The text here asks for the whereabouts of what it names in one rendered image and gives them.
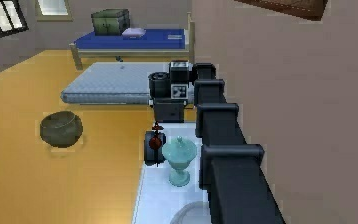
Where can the black framed window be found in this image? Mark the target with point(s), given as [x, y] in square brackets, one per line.
[5, 16]

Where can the dark green chest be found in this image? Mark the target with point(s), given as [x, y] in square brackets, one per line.
[108, 21]

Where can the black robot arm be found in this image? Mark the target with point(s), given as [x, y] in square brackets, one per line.
[227, 133]

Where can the grey flat mattress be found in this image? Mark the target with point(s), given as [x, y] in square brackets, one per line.
[110, 83]

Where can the wooden bed with blue mattress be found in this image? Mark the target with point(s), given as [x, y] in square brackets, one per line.
[153, 40]

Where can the red thin ornament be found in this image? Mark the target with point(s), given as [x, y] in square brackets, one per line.
[155, 142]

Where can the black round object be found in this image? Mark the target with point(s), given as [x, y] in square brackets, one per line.
[149, 155]

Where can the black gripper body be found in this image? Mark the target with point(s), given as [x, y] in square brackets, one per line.
[160, 86]

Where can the brown framed picture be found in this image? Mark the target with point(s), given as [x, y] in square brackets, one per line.
[287, 6]

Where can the pale blue lidded urn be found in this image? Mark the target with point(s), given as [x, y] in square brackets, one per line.
[179, 156]

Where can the lavender pillow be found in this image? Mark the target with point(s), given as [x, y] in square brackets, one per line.
[134, 32]

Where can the dark olive round pot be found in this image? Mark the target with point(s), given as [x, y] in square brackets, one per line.
[60, 130]

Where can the small dark object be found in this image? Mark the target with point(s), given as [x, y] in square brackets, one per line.
[119, 59]

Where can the white table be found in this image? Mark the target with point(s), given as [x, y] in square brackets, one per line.
[157, 200]

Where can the grey curved dish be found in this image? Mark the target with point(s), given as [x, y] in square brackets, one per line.
[190, 213]

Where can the pale framed window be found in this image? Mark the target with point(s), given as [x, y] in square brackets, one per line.
[53, 7]

